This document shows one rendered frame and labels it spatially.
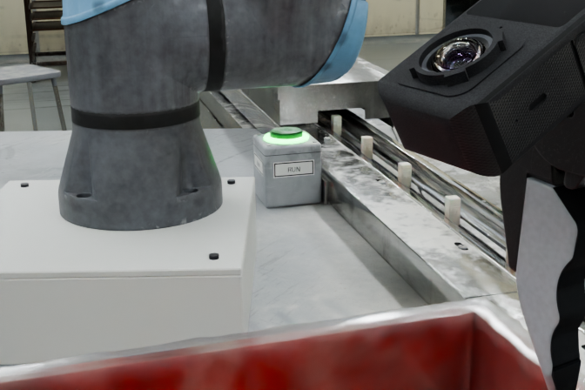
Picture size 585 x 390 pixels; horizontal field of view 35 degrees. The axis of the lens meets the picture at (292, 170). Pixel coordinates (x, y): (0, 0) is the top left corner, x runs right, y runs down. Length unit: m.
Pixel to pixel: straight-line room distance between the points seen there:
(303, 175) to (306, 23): 0.33
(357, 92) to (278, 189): 0.31
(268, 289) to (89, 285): 0.21
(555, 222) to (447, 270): 0.47
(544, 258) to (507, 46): 0.11
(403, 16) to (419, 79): 8.16
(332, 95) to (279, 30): 0.55
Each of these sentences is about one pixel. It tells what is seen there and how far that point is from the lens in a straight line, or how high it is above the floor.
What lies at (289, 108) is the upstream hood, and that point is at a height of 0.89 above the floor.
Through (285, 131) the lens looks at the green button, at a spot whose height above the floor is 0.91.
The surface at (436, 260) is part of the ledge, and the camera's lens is 0.83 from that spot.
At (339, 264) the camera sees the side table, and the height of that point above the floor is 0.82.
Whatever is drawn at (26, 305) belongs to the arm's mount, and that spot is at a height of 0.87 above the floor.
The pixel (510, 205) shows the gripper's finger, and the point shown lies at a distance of 0.36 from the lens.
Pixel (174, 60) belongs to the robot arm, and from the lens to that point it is 0.80.
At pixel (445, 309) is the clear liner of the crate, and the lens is 0.59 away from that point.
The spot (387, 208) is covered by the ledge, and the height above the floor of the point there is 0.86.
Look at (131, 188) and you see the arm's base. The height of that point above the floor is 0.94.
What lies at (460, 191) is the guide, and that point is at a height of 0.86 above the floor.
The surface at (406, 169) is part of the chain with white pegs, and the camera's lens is 1.11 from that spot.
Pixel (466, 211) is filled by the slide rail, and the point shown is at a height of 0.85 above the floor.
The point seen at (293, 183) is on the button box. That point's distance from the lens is 1.10.
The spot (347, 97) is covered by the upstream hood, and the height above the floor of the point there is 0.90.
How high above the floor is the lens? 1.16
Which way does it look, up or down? 16 degrees down
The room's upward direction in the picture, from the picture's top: 1 degrees counter-clockwise
